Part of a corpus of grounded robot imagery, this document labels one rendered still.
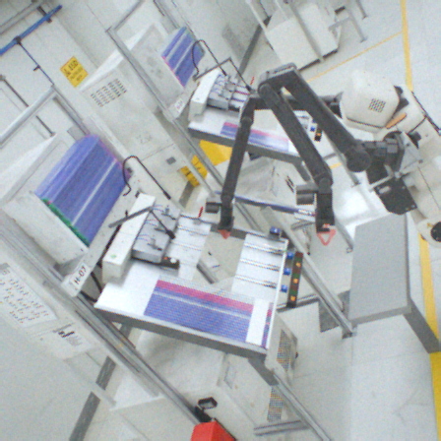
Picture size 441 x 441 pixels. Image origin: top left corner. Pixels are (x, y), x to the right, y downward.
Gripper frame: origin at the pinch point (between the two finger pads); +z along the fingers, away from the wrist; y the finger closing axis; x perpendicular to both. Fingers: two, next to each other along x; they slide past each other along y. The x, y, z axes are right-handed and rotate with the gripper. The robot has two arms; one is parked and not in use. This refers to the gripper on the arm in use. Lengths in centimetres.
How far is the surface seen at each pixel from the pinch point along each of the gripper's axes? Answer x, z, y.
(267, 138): 7, 2, -96
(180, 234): -20.9, -0.8, 4.5
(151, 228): -32.7, -8.3, 12.0
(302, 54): 6, 92, -440
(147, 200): -39.6, -11.2, -4.6
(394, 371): 88, 50, 20
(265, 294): 23.6, 4.8, 28.4
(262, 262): 19.4, 4.3, 8.9
